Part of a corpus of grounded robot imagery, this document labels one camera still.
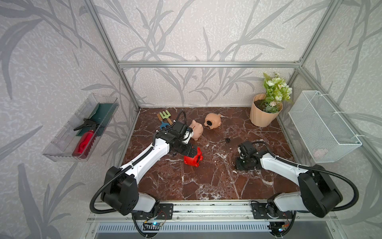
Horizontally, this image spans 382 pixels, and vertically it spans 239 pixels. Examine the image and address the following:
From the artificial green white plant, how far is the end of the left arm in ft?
1.86

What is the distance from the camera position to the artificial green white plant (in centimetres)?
92

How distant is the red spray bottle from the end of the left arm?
0.88 ft

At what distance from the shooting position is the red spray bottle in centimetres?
56

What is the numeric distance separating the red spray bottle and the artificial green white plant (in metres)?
0.97

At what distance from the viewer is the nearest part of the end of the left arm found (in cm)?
59
